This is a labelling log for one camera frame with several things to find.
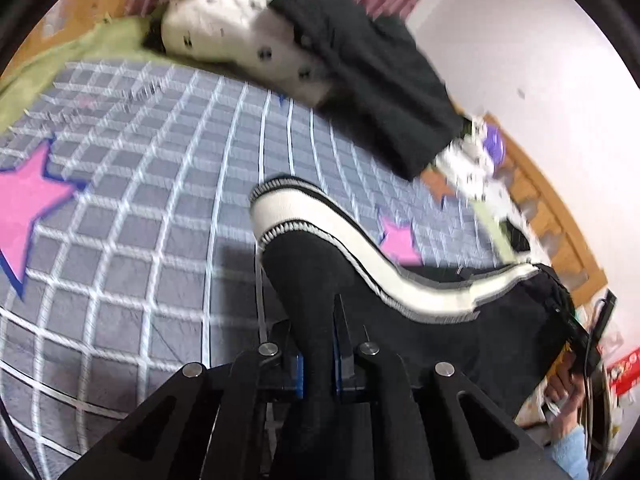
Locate grey checked star bedsheet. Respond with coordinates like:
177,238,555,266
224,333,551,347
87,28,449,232
1,61,499,479

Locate black pants with white stripe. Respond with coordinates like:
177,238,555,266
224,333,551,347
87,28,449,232
248,173,576,480

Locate person right hand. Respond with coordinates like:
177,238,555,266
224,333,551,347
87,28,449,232
544,351,586,442

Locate green fleece blanket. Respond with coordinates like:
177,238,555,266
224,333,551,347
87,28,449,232
1,16,171,132

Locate purple plush toy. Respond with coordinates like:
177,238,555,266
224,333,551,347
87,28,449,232
483,124,506,169

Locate white floral folded quilt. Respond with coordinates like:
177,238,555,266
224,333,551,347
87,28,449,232
160,0,337,106

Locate black garment pile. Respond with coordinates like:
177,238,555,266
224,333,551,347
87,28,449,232
269,0,463,180

